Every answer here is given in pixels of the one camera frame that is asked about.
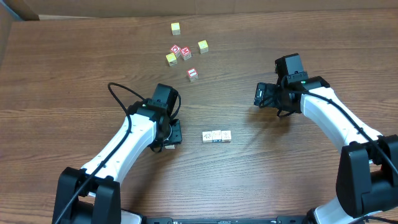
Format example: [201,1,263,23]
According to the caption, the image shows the green framed wooden block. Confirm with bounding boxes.
[202,131,213,143]

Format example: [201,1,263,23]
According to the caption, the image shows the plain block yellow side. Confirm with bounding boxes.
[211,130,222,142]

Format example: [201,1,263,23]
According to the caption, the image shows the plain block green side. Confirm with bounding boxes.
[221,130,232,142]

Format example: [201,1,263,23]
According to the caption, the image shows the red framed wooden block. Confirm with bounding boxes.
[187,68,198,82]

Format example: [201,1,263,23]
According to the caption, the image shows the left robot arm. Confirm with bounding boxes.
[52,84,182,224]

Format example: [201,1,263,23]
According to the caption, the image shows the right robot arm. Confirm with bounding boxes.
[254,54,397,223]

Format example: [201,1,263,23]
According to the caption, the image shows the left yellow wooden block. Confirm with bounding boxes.
[166,53,177,67]

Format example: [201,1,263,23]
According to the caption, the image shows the yellow wooden block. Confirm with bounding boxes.
[170,22,181,35]
[166,53,177,67]
[198,40,209,54]

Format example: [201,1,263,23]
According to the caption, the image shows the red letter M block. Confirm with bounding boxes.
[180,47,192,60]

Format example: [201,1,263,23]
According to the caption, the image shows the red circle wooden block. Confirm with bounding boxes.
[170,44,181,58]

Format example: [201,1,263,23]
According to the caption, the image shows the right yellow wooden block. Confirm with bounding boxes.
[198,40,209,54]

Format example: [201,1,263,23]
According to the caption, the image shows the far yellow wooden block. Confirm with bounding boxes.
[170,22,181,35]

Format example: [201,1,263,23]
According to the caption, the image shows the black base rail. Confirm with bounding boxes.
[121,208,315,224]

